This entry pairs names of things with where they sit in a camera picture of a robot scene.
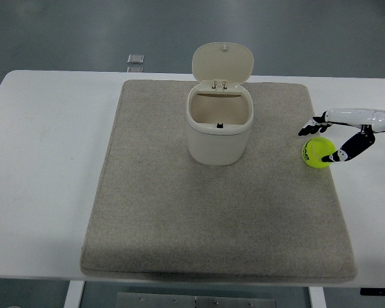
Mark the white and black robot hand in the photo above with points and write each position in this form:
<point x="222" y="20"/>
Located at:
<point x="353" y="117"/>

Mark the yellow-green tennis ball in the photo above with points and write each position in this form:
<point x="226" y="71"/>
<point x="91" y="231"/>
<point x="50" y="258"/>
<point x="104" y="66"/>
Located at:
<point x="317" y="149"/>

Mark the cream plastic bin with lid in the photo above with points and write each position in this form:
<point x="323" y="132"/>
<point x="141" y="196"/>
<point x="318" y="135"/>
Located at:
<point x="216" y="144"/>

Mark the black table control panel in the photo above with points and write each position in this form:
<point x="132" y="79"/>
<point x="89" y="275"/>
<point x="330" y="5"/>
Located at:
<point x="372" y="291"/>

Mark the white table leg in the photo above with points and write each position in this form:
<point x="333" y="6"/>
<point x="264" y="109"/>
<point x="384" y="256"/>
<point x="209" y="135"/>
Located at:
<point x="316" y="298"/>
<point x="73" y="295"/>

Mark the beige felt mat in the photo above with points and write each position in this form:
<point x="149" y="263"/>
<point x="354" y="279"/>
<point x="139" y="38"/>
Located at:
<point x="192" y="211"/>

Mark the silver floor socket plate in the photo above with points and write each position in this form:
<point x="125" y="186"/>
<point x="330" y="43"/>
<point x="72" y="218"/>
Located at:
<point x="136" y="58"/>
<point x="135" y="69"/>

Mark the grey metal plate with screws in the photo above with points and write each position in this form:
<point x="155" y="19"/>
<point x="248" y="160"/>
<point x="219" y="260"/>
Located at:
<point x="186" y="301"/>

